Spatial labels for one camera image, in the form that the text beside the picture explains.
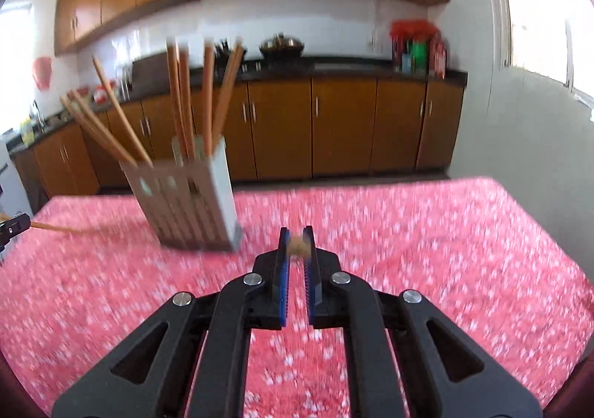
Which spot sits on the window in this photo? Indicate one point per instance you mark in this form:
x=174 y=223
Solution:
x=547 y=28

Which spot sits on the metal faucet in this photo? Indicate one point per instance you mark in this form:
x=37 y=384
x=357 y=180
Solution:
x=36 y=114

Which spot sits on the white appliance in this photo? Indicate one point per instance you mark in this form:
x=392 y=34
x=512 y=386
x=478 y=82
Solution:
x=11 y=186

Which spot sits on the wok with lid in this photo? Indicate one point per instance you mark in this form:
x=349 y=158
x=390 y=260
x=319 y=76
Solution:
x=280 y=46

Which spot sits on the beige perforated chopstick holder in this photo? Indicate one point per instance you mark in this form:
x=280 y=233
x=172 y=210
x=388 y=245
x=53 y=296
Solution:
x=185 y=209

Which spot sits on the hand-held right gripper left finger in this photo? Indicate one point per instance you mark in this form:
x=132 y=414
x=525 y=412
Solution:
x=284 y=288

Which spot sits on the wooden lower cabinets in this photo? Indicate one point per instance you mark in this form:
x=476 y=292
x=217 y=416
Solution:
x=343 y=120

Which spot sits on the red floral tablecloth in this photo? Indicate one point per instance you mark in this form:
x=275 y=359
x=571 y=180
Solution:
x=417 y=237

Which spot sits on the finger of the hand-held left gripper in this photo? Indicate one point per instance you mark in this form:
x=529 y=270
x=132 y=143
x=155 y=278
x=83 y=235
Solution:
x=14 y=226

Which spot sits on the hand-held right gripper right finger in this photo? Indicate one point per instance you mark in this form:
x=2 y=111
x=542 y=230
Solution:
x=312 y=292

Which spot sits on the bamboo chopstick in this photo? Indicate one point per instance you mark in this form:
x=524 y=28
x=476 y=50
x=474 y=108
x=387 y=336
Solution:
x=100 y=120
x=228 y=88
x=121 y=109
x=298 y=246
x=208 y=93
x=55 y=227
x=187 y=97
x=86 y=120
x=177 y=93

